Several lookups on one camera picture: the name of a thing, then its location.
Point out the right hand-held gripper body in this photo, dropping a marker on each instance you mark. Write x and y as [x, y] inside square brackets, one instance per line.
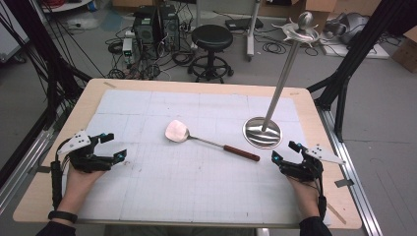
[303, 169]

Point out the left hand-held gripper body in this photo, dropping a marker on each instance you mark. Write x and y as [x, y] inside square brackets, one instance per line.
[86, 161]

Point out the steel utensil rack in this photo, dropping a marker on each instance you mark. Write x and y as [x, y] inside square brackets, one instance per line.
[262, 132]

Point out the person's right hand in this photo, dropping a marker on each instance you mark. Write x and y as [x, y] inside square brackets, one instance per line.
[305, 193]

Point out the person's left hand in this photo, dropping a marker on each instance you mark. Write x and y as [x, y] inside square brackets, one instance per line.
[78, 185]

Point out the black wristband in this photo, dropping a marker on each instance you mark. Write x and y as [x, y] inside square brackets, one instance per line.
[62, 216]

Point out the white grid mat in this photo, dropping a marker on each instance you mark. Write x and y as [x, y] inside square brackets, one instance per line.
[196, 183]

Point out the small white power supply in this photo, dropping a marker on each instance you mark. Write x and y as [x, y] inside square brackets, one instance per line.
[127, 47]

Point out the black computer tower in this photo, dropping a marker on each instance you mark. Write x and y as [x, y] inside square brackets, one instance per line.
[146, 29]
[170, 26]

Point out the grey bag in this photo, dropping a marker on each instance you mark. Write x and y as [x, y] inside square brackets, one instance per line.
[350, 28]

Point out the flat black case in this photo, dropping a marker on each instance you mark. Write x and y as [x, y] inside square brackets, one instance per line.
[244, 23]

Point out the cardboard box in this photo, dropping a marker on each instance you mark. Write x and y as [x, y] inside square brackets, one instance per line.
[406, 49]
[319, 11]

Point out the black round stool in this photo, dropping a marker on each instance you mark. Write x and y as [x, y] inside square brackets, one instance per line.
[211, 37]

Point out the aluminium rail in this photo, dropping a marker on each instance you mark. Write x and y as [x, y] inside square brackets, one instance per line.
[23, 170]
[350, 177]

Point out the black metal frame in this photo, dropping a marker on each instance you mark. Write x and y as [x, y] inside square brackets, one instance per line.
[52, 75]
[347, 65]

